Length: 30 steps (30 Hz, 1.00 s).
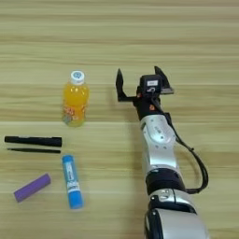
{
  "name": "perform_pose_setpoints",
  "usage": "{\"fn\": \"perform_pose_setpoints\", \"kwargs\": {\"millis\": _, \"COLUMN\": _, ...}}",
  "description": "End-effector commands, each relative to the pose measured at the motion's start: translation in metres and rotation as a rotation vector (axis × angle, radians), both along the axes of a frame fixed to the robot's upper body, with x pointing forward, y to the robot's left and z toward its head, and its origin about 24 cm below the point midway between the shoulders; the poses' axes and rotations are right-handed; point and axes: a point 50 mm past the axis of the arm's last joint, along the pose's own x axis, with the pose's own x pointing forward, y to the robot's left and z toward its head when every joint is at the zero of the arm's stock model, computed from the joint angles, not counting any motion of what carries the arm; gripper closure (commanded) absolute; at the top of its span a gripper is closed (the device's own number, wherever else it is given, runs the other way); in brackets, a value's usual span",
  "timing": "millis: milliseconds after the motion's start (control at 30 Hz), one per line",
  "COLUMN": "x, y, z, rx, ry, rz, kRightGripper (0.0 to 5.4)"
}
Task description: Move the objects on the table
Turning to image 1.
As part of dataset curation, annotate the blue glue stick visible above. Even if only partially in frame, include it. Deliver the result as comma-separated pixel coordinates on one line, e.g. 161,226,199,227
62,154,85,210

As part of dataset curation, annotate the small black box white label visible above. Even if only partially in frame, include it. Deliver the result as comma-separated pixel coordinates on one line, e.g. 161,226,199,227
139,74,163,94

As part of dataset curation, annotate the thin black stick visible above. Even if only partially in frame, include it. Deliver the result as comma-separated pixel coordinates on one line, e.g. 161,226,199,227
7,148,62,154

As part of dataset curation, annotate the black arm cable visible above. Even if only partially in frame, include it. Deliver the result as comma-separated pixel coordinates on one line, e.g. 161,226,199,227
150,93,209,195

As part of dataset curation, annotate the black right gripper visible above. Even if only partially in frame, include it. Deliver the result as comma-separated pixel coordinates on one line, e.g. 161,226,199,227
115,65,175,121

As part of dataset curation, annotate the black marker pen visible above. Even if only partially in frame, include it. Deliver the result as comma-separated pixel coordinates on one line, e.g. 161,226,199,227
4,135,63,148

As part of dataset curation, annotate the purple rectangular block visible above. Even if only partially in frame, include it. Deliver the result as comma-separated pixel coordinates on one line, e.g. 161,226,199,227
13,173,52,204

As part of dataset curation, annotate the orange juice bottle white cap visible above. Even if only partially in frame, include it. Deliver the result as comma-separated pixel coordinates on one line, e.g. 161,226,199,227
62,70,91,128

